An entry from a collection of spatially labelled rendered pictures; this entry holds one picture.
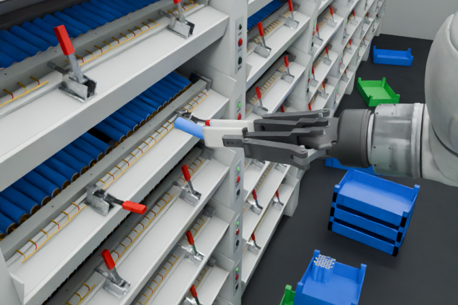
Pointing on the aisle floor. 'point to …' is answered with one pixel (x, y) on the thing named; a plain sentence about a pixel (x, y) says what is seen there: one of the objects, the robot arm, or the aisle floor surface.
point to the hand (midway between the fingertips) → (228, 133)
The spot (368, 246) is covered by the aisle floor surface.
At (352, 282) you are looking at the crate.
